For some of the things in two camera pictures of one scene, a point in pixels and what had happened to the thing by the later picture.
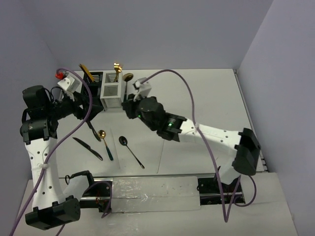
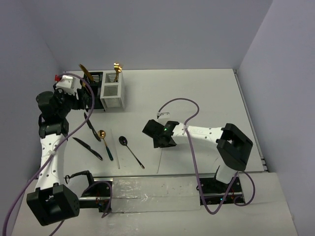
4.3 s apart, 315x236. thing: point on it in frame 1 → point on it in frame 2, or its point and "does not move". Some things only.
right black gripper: (129, 105) → (157, 144)
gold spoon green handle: (102, 134) does not move
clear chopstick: (115, 149) does not move
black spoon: (123, 141) does not move
